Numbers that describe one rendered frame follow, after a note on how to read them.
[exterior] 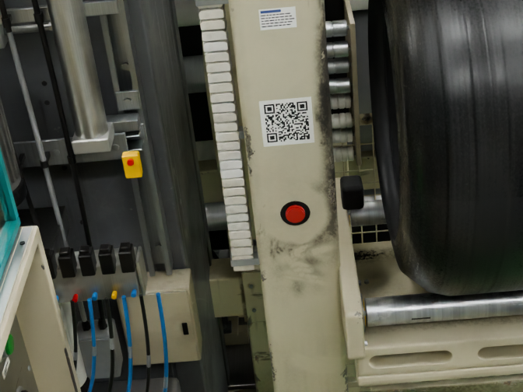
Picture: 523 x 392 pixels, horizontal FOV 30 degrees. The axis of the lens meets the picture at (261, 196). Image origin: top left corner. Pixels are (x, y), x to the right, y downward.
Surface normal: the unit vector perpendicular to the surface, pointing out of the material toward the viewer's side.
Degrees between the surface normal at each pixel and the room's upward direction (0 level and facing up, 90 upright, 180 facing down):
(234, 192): 90
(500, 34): 45
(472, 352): 90
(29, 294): 90
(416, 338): 0
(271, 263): 91
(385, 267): 0
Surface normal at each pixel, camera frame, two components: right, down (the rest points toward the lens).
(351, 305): -0.09, -0.84
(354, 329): 0.01, 0.54
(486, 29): -0.06, -0.25
